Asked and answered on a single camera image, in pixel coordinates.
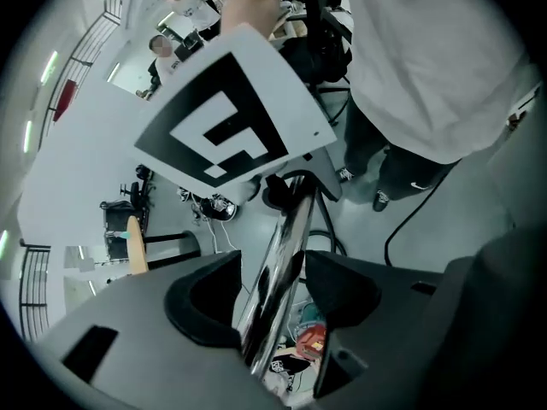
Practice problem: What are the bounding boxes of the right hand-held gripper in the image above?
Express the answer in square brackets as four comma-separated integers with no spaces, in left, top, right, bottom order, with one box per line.
[133,22,344,207]

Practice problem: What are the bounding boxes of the chrome metal tube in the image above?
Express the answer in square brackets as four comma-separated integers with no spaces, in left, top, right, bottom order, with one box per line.
[237,175,320,378]

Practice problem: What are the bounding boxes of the person's black trousers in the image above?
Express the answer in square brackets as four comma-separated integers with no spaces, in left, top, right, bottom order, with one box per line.
[344,96,462,202]

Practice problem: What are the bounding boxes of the black open equipment case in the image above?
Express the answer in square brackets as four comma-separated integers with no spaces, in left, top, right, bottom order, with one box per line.
[199,193,238,222]

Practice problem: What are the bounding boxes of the black equipment crates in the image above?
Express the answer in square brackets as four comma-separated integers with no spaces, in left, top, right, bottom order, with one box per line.
[100,200,150,237]

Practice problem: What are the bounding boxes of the black armrest office chair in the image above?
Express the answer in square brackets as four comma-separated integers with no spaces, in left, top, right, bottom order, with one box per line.
[119,181,155,204]

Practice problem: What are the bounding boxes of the person's grey shirt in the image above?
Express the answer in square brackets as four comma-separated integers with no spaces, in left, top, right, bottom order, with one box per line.
[341,0,539,164]

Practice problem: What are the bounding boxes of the white power cable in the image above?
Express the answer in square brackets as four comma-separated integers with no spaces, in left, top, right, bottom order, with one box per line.
[191,194,241,255]

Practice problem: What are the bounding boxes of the red hanging banner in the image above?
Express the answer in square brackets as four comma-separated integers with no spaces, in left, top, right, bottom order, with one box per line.
[52,79,78,122]

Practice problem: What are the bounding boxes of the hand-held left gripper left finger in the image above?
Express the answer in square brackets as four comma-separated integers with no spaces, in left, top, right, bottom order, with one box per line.
[36,249,279,410]

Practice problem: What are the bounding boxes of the person's left shoe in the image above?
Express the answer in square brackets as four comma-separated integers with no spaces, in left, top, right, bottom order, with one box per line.
[372,188,393,212]

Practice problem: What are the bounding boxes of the person's right forearm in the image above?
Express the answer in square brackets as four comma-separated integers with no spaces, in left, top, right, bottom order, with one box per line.
[220,0,287,40]

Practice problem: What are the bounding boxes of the black mezzanine railing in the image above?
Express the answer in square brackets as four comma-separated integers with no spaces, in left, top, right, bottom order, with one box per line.
[37,0,129,144]
[18,243,53,343]

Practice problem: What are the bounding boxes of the round wooden table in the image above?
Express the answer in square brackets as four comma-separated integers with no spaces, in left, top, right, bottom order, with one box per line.
[126,216,203,276]

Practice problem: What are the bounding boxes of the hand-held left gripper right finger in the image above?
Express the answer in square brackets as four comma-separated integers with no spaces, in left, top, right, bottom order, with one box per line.
[303,249,448,400]

